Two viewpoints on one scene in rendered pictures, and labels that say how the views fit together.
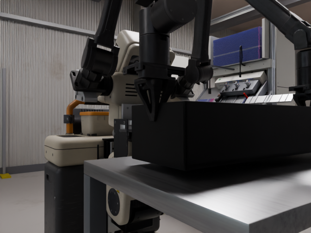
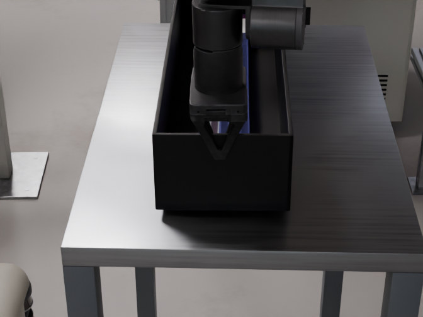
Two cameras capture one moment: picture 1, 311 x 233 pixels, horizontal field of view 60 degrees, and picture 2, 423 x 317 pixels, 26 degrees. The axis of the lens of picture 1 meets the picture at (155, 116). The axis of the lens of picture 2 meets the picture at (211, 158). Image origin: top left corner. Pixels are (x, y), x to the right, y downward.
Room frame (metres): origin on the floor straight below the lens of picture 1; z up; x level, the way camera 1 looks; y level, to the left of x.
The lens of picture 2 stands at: (-0.06, 0.79, 1.48)
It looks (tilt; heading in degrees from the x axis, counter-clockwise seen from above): 31 degrees down; 306
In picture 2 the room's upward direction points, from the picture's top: straight up
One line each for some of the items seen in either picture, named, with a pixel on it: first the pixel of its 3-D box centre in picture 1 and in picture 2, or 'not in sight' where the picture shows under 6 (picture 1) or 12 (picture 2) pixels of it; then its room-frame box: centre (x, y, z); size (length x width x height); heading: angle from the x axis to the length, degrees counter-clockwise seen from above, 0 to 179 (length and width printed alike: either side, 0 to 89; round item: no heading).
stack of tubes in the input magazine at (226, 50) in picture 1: (239, 49); not in sight; (2.48, -0.77, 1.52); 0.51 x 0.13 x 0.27; 36
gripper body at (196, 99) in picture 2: (154, 58); (218, 70); (0.50, 0.00, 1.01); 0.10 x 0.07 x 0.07; 125
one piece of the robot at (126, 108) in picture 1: (149, 132); not in sight; (1.03, 0.02, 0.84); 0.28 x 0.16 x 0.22; 124
